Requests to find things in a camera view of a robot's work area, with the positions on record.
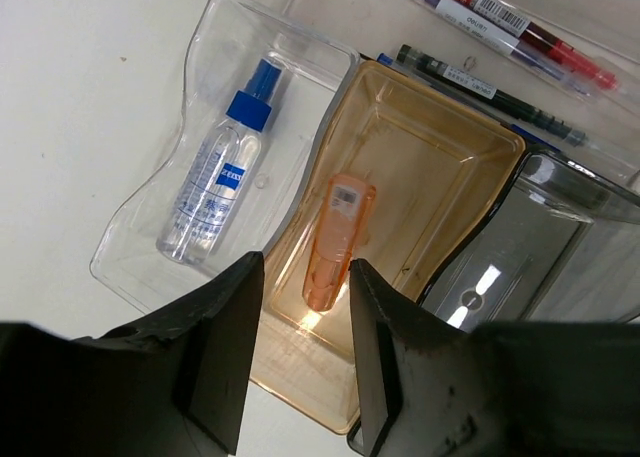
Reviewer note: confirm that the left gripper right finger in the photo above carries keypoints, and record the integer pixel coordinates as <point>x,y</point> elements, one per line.
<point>517,388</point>

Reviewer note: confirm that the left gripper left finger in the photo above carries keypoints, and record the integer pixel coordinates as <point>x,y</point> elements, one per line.
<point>171,383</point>

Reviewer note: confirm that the small blue cap bottle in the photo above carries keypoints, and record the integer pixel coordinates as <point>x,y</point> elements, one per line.
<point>213,187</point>

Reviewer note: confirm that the orange transparent case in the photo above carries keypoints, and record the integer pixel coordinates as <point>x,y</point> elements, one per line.
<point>342,224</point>

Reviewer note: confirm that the black gel pen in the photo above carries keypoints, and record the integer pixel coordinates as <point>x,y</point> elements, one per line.
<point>422,63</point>

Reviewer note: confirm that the red gel pen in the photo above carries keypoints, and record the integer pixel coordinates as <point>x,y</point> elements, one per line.
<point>549,45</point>

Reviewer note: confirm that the tiered clear stationery organizer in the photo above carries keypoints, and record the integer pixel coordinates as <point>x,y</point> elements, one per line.
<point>430,140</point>

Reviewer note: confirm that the clear pen tray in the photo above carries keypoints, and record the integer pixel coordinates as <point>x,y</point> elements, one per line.
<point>605,30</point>

